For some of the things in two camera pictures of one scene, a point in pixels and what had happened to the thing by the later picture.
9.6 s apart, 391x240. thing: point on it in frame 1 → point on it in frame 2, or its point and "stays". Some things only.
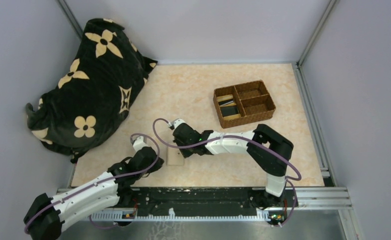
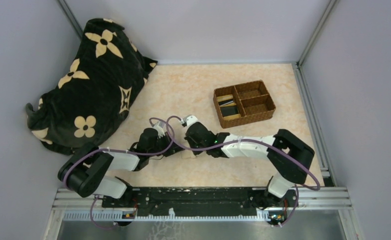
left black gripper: x=154 y=162 → x=170 y=149
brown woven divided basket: x=243 y=104 stays
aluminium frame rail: x=329 y=196 stays
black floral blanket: x=95 y=93 stays
